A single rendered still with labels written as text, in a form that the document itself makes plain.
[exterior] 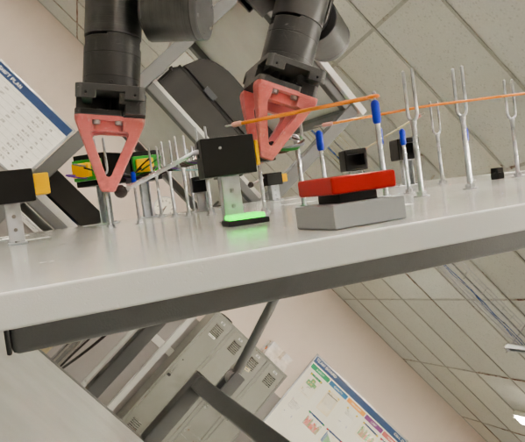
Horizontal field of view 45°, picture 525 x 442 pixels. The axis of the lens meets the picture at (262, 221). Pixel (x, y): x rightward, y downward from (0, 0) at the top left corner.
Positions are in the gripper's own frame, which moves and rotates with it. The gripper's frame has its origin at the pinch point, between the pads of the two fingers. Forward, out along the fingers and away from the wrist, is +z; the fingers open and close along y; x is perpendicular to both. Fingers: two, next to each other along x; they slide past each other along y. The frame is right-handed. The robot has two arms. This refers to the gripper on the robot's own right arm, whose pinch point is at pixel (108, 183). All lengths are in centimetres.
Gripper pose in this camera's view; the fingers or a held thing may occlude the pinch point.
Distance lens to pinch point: 66.3
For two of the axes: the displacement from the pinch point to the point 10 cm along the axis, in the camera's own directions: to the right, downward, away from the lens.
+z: -0.3, 10.0, 0.1
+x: -9.7, -0.3, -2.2
